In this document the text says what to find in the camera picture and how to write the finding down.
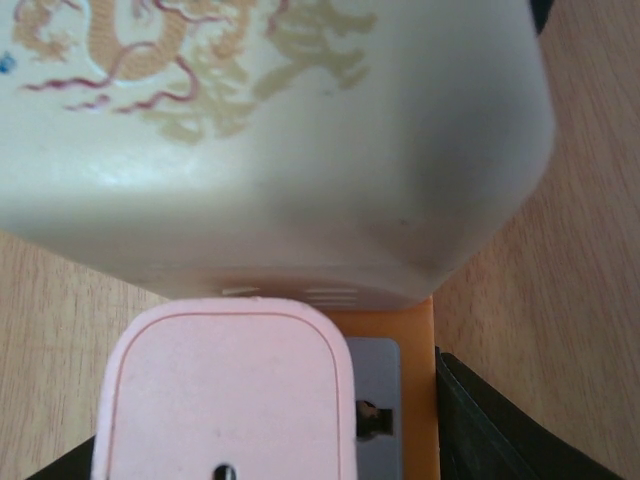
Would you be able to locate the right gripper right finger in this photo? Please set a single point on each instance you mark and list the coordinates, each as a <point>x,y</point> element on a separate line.
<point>483,435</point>

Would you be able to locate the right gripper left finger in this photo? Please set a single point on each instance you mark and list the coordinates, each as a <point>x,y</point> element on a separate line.
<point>74,465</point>

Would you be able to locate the orange power strip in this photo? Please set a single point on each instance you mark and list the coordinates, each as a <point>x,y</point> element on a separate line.
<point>393,355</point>

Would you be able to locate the pink plug adapter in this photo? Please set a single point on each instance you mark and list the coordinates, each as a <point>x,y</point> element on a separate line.
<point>240,388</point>

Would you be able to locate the beige cube socket adapter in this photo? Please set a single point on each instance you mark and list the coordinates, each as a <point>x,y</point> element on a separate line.
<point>350,155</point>

